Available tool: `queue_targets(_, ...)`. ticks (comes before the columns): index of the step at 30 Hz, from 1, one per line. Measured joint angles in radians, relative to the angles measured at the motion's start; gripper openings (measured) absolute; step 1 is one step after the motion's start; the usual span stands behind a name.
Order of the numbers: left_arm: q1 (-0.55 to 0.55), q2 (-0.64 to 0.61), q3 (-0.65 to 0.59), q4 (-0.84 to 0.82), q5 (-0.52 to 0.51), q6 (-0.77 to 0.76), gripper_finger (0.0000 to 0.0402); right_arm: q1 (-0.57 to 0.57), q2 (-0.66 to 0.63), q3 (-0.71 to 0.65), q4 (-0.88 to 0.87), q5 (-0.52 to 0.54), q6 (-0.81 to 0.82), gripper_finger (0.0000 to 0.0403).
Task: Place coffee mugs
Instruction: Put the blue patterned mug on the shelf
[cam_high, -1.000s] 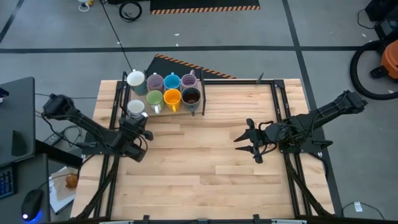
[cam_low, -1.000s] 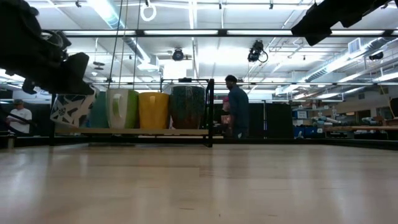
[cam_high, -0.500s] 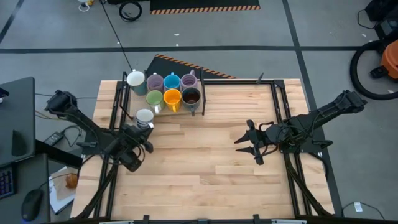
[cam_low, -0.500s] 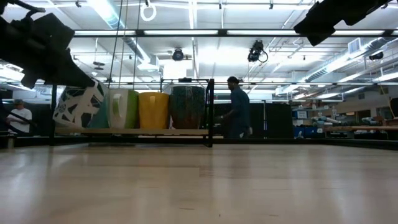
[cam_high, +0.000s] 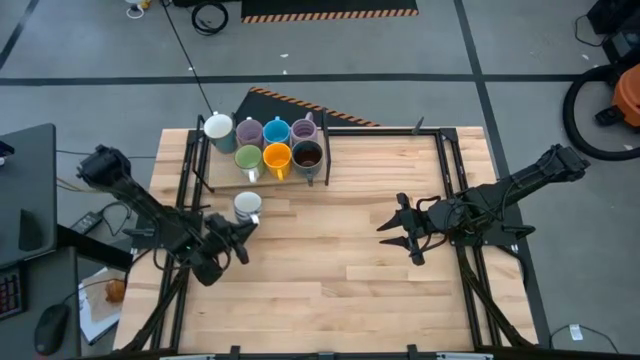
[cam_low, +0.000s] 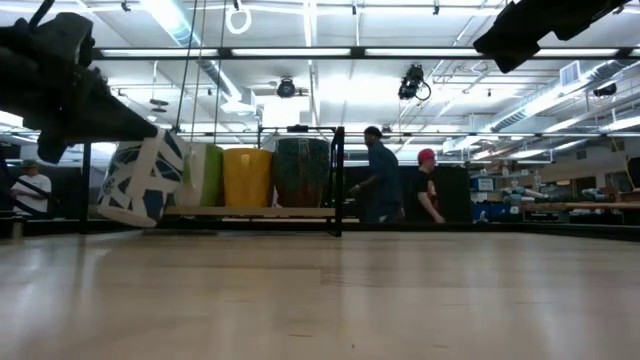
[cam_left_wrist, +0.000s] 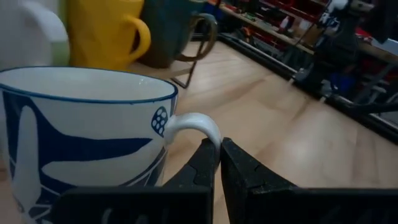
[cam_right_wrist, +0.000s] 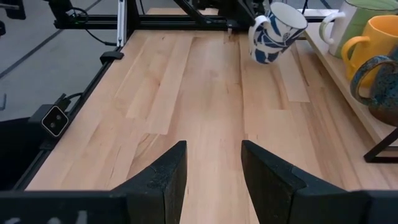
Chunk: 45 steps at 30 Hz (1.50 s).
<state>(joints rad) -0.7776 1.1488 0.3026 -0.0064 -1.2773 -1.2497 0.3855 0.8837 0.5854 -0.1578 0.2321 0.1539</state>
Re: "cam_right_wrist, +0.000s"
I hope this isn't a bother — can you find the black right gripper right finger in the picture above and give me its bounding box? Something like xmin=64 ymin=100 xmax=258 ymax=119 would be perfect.
xmin=241 ymin=139 xmax=369 ymax=224

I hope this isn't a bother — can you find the white mug navy leaf pattern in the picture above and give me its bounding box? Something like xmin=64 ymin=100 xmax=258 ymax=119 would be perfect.
xmin=248 ymin=2 xmax=308 ymax=65

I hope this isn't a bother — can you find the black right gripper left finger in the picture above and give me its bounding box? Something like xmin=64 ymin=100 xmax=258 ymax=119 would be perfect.
xmin=113 ymin=140 xmax=188 ymax=224

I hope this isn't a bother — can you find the green and white mug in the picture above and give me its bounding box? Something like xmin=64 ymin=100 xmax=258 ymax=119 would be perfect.
xmin=319 ymin=0 xmax=398 ymax=59

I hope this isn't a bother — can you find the yellow mug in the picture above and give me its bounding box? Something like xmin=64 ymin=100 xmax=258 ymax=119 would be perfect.
xmin=341 ymin=14 xmax=398 ymax=88

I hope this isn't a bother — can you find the speckled blue brown mug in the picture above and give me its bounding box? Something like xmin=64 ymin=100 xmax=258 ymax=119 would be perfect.
xmin=349 ymin=46 xmax=398 ymax=127

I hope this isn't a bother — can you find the small black camera module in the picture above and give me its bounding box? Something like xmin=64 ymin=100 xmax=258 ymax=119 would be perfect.
xmin=28 ymin=104 xmax=70 ymax=138

